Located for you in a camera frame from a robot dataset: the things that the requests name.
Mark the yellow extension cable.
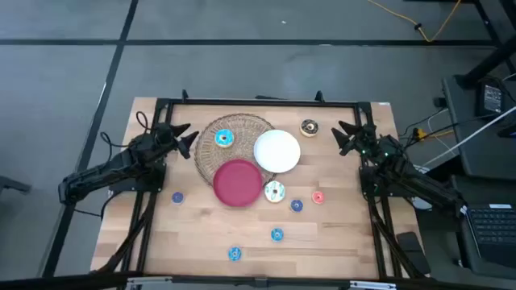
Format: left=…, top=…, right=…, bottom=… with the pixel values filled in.
left=366, top=0, right=463, bottom=44

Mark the black power adapter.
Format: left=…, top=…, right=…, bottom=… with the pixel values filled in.
left=477, top=78, right=507, bottom=118

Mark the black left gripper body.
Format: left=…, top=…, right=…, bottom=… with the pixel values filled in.
left=154, top=122, right=182, bottom=154

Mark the white cable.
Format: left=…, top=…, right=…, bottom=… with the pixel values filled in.
left=421, top=105, right=516, bottom=168

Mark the large blue-iced donut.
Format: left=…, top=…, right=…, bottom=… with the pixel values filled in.
left=214, top=128, right=235, bottom=149

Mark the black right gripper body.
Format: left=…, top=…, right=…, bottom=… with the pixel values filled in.
left=356, top=123, right=382, bottom=156

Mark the large chocolate-iced donut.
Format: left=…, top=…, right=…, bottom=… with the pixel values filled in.
left=299, top=118, right=320, bottom=138

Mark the large white-iced donut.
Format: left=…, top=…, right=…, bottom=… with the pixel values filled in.
left=264, top=180, right=286, bottom=204

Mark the black flat pad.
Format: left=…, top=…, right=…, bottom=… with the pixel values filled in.
left=397, top=231, right=431, bottom=276

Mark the black side desk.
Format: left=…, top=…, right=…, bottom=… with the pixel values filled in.
left=441, top=74, right=516, bottom=180

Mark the black desk leg beam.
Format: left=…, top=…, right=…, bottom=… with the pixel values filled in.
left=455, top=0, right=516, bottom=89

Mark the dark chair base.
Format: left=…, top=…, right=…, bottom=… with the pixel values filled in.
left=0, top=176, right=32, bottom=195

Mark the silver aluminium bracket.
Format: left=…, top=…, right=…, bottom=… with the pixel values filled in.
left=125, top=275, right=173, bottom=290
left=348, top=280, right=398, bottom=290

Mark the round white plate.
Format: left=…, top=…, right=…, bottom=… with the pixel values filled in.
left=253, top=129, right=302, bottom=174

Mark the black laptop keyboard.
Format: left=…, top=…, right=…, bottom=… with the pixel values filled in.
left=463, top=203, right=516, bottom=279

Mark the round woven wicker placemat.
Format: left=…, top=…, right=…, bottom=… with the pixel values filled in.
left=193, top=113, right=279, bottom=189

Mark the black aluminium table frame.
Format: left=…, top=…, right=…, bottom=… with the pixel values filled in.
left=90, top=89, right=429, bottom=283

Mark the round red plate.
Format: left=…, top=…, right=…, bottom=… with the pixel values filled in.
left=212, top=159, right=264, bottom=208

